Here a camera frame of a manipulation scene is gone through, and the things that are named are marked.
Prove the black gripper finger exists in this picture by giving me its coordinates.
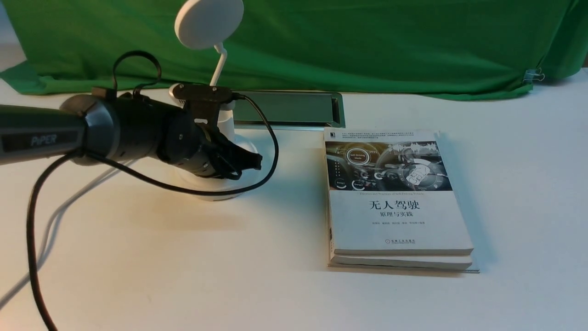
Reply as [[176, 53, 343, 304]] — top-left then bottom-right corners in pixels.
[[220, 134, 263, 168]]

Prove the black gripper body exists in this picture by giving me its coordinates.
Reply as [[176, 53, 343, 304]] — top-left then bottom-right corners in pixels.
[[162, 113, 236, 179]]

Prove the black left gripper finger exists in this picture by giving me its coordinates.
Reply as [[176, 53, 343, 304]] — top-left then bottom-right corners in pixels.
[[222, 162, 262, 180]]

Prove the white desk lamp power strip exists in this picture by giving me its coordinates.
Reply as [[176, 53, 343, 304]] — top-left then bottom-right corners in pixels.
[[174, 0, 256, 191]]

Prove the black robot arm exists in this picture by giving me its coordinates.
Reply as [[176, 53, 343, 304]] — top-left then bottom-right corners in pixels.
[[0, 94, 262, 179]]

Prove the top white paperback book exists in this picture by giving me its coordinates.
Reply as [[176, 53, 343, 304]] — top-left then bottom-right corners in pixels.
[[323, 128, 473, 256]]

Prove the white paperback book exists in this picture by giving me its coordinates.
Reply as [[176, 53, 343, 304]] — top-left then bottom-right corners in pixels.
[[329, 253, 480, 273], [323, 128, 473, 256]]

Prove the green backdrop cloth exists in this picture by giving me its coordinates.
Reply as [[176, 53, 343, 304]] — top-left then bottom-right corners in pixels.
[[1, 0, 588, 101]]

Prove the bottom white paperback book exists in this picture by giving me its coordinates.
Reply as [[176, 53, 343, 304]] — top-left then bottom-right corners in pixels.
[[329, 253, 480, 273]]

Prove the metal binder clip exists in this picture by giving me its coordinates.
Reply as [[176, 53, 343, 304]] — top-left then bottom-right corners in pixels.
[[522, 68, 545, 85]]

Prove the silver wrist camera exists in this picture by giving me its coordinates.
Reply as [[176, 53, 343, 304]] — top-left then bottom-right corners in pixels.
[[169, 83, 235, 103]]

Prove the metal desk cable grommet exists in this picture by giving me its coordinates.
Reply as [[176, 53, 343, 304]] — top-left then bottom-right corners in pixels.
[[238, 90, 346, 128]]

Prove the black camera cable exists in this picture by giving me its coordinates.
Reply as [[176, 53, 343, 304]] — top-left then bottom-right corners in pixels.
[[26, 51, 279, 331]]

